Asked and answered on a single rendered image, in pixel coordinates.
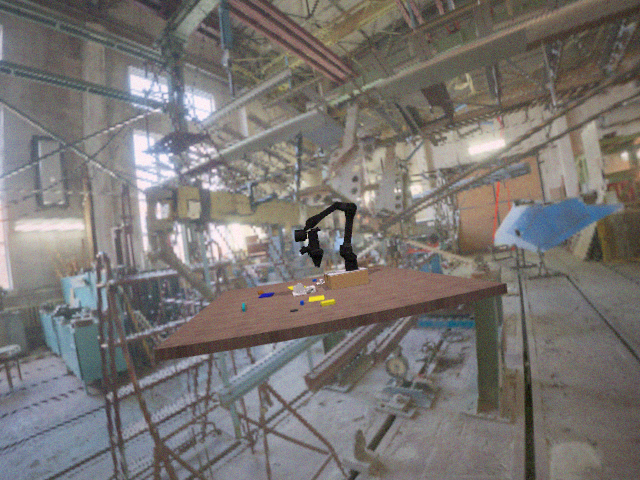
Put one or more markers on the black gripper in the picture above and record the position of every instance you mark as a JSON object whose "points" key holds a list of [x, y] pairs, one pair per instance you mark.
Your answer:
{"points": [[316, 254]]}

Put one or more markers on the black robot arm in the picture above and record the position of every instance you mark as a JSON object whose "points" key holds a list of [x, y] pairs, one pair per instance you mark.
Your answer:
{"points": [[345, 249]]}

